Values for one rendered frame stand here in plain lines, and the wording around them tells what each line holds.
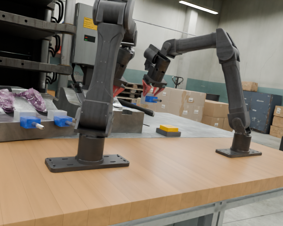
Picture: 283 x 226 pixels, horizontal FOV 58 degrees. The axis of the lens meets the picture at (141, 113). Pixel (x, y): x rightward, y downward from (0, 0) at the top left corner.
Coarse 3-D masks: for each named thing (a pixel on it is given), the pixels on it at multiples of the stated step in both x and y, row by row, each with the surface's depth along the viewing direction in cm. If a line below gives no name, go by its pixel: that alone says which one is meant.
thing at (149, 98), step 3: (141, 93) 124; (147, 93) 122; (150, 93) 123; (141, 96) 124; (147, 96) 120; (150, 96) 118; (153, 96) 120; (141, 99) 124; (144, 99) 122; (147, 99) 120; (150, 99) 118; (153, 99) 119; (156, 99) 117; (141, 102) 123; (144, 102) 122; (147, 102) 123; (150, 102) 123; (153, 102) 119; (156, 102) 120
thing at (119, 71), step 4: (116, 64) 91; (116, 68) 91; (120, 68) 92; (124, 68) 93; (116, 72) 92; (120, 72) 92; (116, 76) 93; (120, 76) 94; (120, 80) 94; (124, 80) 96
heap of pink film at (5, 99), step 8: (32, 88) 98; (0, 96) 85; (8, 96) 86; (16, 96) 98; (24, 96) 94; (32, 96) 93; (40, 96) 97; (0, 104) 83; (8, 104) 84; (32, 104) 92; (40, 104) 92; (8, 112) 82
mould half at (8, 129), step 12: (0, 108) 82; (24, 108) 88; (48, 108) 95; (0, 120) 72; (12, 120) 74; (48, 120) 81; (72, 120) 87; (0, 132) 70; (12, 132) 72; (24, 132) 75; (36, 132) 78; (48, 132) 81; (60, 132) 84; (72, 132) 88
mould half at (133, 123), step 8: (64, 88) 119; (72, 88) 122; (64, 96) 116; (72, 96) 115; (56, 104) 128; (64, 104) 116; (72, 104) 105; (80, 104) 105; (120, 104) 125; (72, 112) 105; (120, 112) 101; (136, 112) 104; (144, 112) 107; (120, 120) 101; (128, 120) 103; (136, 120) 105; (112, 128) 100; (120, 128) 102; (128, 128) 104; (136, 128) 106
